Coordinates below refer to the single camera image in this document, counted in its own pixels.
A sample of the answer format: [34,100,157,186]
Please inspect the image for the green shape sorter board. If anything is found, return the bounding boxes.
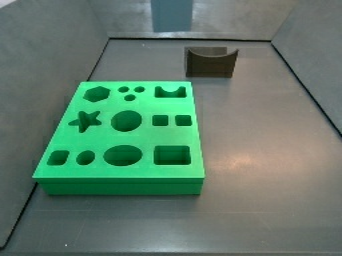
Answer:
[34,81,206,195]

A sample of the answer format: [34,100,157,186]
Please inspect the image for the dark concave block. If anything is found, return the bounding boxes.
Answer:
[185,47,240,78]

